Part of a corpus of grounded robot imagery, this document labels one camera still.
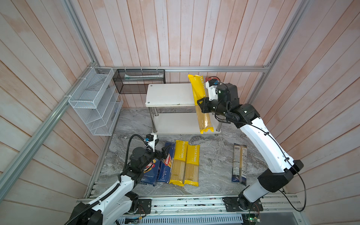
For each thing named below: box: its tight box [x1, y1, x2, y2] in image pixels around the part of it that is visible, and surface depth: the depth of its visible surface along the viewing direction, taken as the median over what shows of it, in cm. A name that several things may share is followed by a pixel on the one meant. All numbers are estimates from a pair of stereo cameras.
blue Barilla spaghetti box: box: [157, 141, 176, 184], surface depth 85 cm
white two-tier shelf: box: [145, 82, 222, 134], surface depth 84 cm
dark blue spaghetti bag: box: [231, 143, 248, 187], surface depth 87 cm
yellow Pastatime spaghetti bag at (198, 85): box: [187, 74, 214, 135], surface depth 68 cm
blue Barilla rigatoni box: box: [140, 157, 161, 187], surface depth 79 cm
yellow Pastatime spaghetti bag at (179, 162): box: [169, 140, 189, 187], surface depth 88 cm
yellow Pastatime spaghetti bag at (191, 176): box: [183, 143, 201, 188], surface depth 87 cm
